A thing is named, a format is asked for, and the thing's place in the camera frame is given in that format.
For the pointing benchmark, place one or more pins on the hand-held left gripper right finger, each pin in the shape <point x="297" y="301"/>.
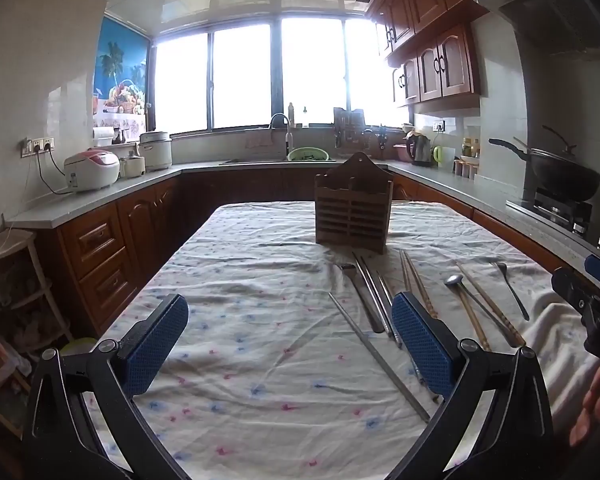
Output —
<point x="422" y="345"/>

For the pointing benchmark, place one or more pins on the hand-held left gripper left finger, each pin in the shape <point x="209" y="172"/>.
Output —
<point x="157" y="345"/>

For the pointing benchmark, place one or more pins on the wooden chopstick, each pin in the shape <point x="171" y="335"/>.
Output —
<point x="475" y="320"/>
<point x="405" y="270"/>
<point x="490" y="302"/>
<point x="420" y="282"/>

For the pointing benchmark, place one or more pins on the small metal fork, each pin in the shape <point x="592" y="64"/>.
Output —
<point x="512" y="290"/>

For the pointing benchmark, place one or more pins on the metal spoon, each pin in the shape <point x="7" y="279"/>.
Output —
<point x="452" y="280"/>

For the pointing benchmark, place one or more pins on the wooden utensil holder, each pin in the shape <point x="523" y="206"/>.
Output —
<point x="350" y="220"/>

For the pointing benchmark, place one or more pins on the person's right hand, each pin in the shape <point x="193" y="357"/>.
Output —
<point x="592" y="405"/>

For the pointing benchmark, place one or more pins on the green plastic bowl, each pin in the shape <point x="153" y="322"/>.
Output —
<point x="77" y="346"/>

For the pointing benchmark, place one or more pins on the gas stove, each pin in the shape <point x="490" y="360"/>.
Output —
<point x="555" y="207"/>

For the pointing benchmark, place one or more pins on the black wok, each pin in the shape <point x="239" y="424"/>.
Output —
<point x="565" y="172"/>

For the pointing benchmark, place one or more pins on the white floral tablecloth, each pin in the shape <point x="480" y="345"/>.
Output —
<point x="260" y="310"/>

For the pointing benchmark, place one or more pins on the brown wooden lower cabinets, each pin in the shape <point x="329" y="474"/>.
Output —
<point x="105" y="240"/>

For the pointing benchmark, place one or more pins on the brown wooden cabinets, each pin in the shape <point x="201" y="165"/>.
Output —
<point x="445" y="55"/>
<point x="105" y="240"/>

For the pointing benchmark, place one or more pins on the wooden corner shelf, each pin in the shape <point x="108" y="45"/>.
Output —
<point x="15" y="280"/>

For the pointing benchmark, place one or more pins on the grey kitchen countertop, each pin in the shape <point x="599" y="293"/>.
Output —
<point x="80" y="202"/>

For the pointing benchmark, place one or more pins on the row of spice jars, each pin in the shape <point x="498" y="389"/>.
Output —
<point x="466" y="169"/>

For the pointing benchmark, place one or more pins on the glass condiment jars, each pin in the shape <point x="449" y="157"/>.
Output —
<point x="471" y="147"/>

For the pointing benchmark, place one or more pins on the pink and white rice cooker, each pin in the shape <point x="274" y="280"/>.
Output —
<point x="92" y="170"/>

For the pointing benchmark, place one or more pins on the tall white rice cooker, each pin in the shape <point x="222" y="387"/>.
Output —
<point x="156" y="152"/>

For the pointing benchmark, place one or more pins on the pink basin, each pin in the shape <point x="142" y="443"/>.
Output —
<point x="400" y="152"/>

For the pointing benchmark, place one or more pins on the steel electric kettle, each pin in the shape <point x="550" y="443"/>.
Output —
<point x="421" y="151"/>

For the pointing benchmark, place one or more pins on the kitchen sink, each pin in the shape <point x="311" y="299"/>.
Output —
<point x="250" y="162"/>

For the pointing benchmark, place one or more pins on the paper towel roll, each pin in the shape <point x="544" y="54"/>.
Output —
<point x="103" y="136"/>

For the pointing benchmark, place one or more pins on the green plastic colander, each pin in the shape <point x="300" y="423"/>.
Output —
<point x="307" y="154"/>

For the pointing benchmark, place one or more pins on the dish drying rack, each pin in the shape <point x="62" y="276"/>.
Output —
<point x="350" y="127"/>

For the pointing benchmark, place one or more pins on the chrome sink faucet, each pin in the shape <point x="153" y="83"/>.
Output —
<point x="288" y="140"/>

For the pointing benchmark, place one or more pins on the small dispenser bottle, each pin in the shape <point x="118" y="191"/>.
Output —
<point x="305" y="119"/>

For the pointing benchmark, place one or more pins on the brown wooden upper cabinets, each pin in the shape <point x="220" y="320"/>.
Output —
<point x="445" y="55"/>

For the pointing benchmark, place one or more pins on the kitchen window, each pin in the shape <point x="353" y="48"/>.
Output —
<point x="240" y="75"/>

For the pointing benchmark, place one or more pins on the single wall socket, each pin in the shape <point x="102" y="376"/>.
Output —
<point x="438" y="126"/>

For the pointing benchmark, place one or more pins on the wall socket strip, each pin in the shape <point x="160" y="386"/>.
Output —
<point x="39" y="146"/>

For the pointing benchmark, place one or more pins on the tropical fruit wall poster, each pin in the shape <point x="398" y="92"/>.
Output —
<point x="120" y="70"/>

